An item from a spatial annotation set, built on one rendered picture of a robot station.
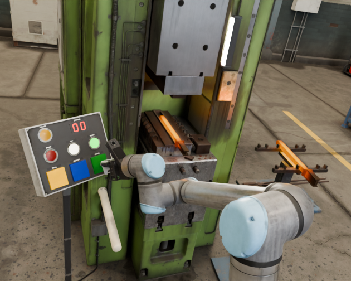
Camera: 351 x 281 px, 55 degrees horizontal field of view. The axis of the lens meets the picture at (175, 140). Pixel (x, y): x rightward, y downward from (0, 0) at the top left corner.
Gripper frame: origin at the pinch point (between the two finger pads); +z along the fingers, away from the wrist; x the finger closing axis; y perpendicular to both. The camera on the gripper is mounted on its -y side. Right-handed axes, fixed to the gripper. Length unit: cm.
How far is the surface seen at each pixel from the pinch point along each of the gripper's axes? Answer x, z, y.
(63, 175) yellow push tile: -17.7, 2.3, 0.3
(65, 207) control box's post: -10.7, 26.8, 19.0
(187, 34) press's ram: 42, -27, -46
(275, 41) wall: 684, 283, -97
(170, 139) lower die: 45.8, 5.4, 1.3
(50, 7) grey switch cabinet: 229, 451, -230
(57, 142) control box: -16.2, 3.0, -13.2
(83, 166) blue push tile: -8.0, 2.3, -0.4
